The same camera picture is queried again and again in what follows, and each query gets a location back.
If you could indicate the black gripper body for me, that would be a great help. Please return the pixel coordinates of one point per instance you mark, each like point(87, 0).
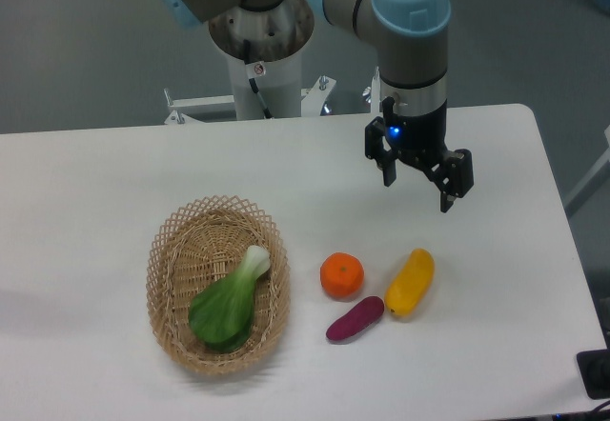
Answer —
point(416, 141)

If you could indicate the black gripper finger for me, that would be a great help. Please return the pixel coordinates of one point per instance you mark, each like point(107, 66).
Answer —
point(374, 150)
point(453, 175)

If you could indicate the green bok choy vegetable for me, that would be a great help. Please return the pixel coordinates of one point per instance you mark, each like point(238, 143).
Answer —
point(221, 315)

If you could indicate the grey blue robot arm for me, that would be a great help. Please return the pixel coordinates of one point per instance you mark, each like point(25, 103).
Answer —
point(410, 39)

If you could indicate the woven wicker basket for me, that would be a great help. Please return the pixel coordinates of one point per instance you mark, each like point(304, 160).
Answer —
point(197, 245)

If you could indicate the yellow mango fruit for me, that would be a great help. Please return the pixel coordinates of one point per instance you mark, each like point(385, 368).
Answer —
point(411, 284)

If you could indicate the orange tangerine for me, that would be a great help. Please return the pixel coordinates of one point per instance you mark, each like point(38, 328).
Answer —
point(341, 275)

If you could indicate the white furniture leg at right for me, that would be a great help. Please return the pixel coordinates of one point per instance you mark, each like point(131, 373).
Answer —
point(590, 182)

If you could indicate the purple sweet potato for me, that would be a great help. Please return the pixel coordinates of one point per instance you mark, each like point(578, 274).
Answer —
point(357, 320)

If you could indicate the black device at table edge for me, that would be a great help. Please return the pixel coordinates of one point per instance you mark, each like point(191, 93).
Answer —
point(594, 372)

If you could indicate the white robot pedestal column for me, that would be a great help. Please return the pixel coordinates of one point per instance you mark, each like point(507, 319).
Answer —
point(263, 50)

